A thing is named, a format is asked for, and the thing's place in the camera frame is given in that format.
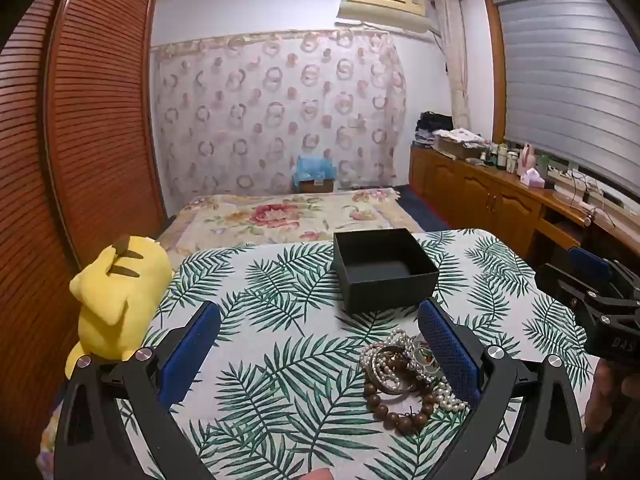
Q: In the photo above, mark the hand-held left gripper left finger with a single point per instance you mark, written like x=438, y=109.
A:
x=192, y=350

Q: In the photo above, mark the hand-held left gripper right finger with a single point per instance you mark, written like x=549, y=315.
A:
x=447, y=350

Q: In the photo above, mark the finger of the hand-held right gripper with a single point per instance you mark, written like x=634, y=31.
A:
x=565, y=282
x=590, y=261

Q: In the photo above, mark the brown bangle stack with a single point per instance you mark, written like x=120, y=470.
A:
x=400, y=387

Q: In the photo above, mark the black box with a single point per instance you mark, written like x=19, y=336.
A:
x=385, y=290

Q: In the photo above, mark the person's right hand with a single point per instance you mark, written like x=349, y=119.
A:
x=600, y=395

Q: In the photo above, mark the white power strip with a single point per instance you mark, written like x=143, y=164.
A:
x=570, y=192

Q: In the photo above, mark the leaf print tablecloth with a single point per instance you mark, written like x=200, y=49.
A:
x=280, y=340

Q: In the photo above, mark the yellow plush toy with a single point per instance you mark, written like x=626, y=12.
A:
x=117, y=300

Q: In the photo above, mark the pink tissue box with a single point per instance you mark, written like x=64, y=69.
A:
x=531, y=178

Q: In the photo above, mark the wooden sideboard cabinet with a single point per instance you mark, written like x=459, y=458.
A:
x=480, y=200

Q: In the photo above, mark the pink figurine bottle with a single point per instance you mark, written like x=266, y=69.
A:
x=526, y=157

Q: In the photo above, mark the row of toiletry bottles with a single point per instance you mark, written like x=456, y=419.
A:
x=502, y=157

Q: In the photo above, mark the dark blue bed sheet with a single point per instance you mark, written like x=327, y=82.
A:
x=420, y=210

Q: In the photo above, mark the floral bed blanket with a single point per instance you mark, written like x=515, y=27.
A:
x=270, y=217

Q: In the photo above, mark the grey window blind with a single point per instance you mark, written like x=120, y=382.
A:
x=570, y=90

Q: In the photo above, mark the flat carton with papers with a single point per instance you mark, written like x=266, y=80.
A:
x=457, y=141

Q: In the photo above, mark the stack of folded clothes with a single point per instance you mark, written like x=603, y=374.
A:
x=434, y=127

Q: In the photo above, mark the small cardboard box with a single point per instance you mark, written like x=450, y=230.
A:
x=317, y=186

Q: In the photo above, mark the blue plastic bag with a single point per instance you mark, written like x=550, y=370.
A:
x=312, y=167

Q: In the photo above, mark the cream tied window curtain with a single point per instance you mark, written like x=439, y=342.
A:
x=456, y=70

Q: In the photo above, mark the wooden louvered wardrobe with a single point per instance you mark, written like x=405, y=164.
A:
x=95, y=125

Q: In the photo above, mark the cream wall air conditioner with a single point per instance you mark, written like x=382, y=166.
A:
x=382, y=7

